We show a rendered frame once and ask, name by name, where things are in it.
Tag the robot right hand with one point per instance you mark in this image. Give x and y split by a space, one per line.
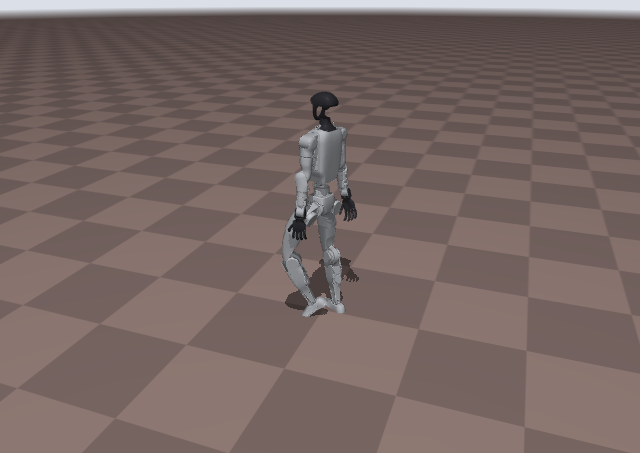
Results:
348 205

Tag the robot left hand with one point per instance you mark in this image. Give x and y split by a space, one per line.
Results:
298 226

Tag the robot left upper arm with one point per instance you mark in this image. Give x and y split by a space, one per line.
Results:
307 145

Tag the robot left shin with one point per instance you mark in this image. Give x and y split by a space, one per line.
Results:
298 276

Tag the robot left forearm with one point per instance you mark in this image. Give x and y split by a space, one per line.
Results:
302 193

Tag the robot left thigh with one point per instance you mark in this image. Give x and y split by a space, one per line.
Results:
289 244

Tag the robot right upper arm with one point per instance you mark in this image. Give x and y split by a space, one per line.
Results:
343 152

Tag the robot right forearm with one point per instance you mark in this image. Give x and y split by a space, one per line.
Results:
342 180

